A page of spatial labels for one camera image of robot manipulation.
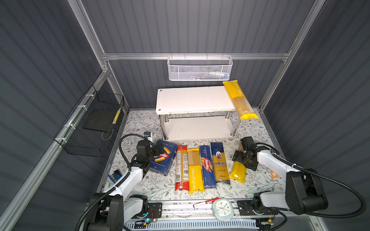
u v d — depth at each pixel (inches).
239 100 29.0
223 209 28.3
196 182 31.8
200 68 48.5
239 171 33.2
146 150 26.4
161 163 32.6
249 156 25.9
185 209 29.7
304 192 32.6
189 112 28.9
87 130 28.3
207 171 33.2
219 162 34.9
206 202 29.7
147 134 30.3
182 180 32.2
